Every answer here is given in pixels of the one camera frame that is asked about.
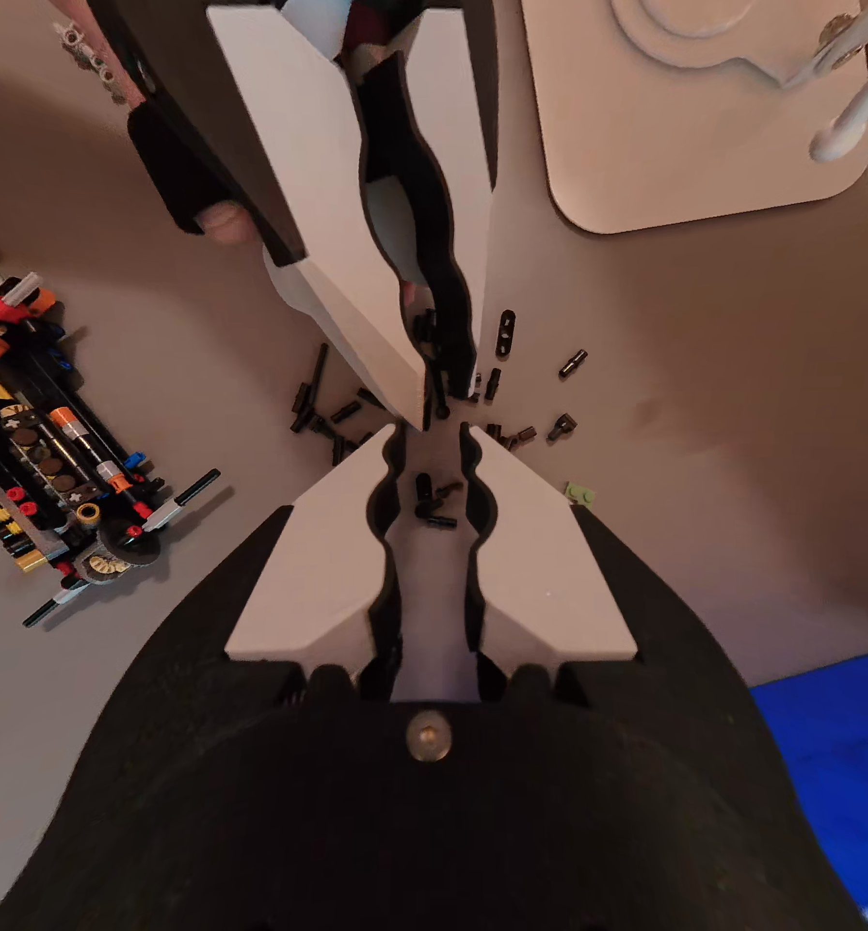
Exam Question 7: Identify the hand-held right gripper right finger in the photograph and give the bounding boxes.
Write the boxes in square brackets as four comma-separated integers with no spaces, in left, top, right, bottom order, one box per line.
[459,423,639,703]

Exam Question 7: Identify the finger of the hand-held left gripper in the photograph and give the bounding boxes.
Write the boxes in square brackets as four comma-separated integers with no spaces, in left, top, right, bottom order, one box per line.
[207,6,436,432]
[360,7,495,402]

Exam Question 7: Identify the pile of black lego pins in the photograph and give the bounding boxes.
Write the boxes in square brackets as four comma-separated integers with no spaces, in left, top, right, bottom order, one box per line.
[290,309,589,530]

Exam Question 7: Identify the white lamp base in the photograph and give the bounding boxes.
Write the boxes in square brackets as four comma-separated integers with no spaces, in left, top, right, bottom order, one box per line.
[521,0,868,235]

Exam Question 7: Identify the blue plastic bin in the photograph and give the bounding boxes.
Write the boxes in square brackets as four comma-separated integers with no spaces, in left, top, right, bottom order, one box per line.
[750,647,868,931]

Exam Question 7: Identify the person's left hand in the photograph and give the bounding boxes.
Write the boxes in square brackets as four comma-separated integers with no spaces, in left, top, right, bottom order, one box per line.
[194,202,255,246]

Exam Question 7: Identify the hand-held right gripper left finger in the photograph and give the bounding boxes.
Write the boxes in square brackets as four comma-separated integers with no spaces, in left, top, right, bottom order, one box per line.
[225,423,406,703]

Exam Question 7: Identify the partly built lego model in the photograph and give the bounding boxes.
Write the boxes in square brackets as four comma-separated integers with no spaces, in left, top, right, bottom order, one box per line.
[0,269,223,628]

